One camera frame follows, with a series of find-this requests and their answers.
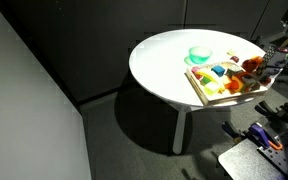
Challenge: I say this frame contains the black fabric block letter D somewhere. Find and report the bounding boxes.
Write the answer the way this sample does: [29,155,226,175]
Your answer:
[256,46,288,82]

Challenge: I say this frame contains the wooden tray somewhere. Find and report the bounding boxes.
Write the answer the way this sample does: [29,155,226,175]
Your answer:
[185,61,267,106]

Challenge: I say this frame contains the white round table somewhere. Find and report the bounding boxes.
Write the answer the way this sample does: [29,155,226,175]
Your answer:
[129,29,264,154]

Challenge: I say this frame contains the magenta cube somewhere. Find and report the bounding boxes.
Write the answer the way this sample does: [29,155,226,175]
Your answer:
[191,66,200,74]

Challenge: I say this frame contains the green plastic bowl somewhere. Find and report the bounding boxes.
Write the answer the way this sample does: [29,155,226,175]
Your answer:
[189,46,212,64]

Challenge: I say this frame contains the yellow banana toy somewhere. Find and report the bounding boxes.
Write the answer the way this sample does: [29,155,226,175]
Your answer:
[196,69,225,91]

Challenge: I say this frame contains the lime green cube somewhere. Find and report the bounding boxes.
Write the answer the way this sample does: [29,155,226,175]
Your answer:
[204,82,220,95]

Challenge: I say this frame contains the blue cube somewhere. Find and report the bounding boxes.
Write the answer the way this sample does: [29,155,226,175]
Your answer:
[211,65,225,77]

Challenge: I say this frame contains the grey cube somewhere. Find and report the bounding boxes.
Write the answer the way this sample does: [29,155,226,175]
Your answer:
[226,65,242,77]

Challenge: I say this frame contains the yellow lemon toy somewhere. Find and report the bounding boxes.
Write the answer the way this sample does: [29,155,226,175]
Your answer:
[227,49,236,56]

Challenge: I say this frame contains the dark red plum toy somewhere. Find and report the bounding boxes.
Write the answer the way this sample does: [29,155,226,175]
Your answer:
[230,56,239,63]

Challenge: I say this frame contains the orange fruit toy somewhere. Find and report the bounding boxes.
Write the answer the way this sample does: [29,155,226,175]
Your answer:
[242,56,263,73]

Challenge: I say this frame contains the purple orange clamp near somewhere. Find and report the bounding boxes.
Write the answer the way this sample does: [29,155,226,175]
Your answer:
[248,123,283,150]

